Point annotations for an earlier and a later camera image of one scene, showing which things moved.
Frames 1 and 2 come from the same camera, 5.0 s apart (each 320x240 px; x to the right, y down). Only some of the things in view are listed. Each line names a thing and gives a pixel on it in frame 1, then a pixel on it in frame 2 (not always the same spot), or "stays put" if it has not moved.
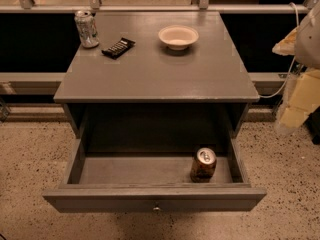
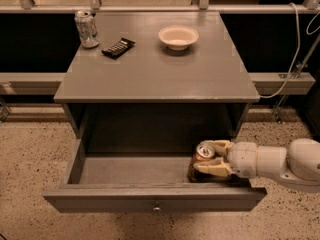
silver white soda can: x=86 y=21 stays put
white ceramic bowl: x=178 y=37 stays put
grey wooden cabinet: x=156 y=90 stays put
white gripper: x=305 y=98 → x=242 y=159
